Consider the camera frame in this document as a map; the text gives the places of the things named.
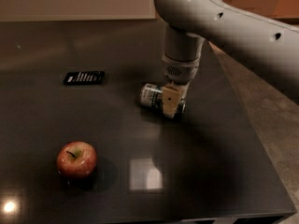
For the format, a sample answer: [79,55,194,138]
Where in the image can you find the black remote control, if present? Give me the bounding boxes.
[64,70,105,86]

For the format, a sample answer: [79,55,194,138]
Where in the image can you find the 7up soda can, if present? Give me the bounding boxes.
[138,82,188,116]

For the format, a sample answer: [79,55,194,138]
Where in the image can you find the red apple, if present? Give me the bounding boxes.
[56,141,97,180]

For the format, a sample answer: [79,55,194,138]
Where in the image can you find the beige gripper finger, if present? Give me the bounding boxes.
[162,82,188,119]

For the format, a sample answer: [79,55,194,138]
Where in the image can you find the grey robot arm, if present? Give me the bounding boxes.
[154,0,299,118]

